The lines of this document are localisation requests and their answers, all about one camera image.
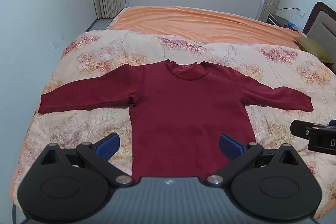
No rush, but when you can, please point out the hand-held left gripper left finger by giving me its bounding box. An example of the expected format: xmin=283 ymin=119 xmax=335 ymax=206
xmin=39 ymin=133 xmax=134 ymax=188

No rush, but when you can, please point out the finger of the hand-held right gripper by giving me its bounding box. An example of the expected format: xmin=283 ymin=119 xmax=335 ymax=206
xmin=290 ymin=120 xmax=326 ymax=139

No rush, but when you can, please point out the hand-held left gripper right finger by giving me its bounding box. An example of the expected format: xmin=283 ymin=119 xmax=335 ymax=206
xmin=205 ymin=134 xmax=300 ymax=187

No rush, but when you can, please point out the dark red sweater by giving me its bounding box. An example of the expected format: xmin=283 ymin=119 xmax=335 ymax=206
xmin=38 ymin=60 xmax=314 ymax=181

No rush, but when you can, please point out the olive green pillow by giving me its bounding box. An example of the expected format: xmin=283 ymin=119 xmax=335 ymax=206
xmin=293 ymin=36 xmax=334 ymax=64

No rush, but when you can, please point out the floral blanket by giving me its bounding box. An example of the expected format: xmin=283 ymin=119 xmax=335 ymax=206
xmin=10 ymin=29 xmax=336 ymax=219

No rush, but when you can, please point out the padded wooden headboard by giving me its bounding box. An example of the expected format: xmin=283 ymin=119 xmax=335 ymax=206
xmin=302 ymin=2 xmax=336 ymax=56

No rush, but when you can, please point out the brown nightstand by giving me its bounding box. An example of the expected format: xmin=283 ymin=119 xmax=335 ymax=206
xmin=266 ymin=13 xmax=307 ymax=37

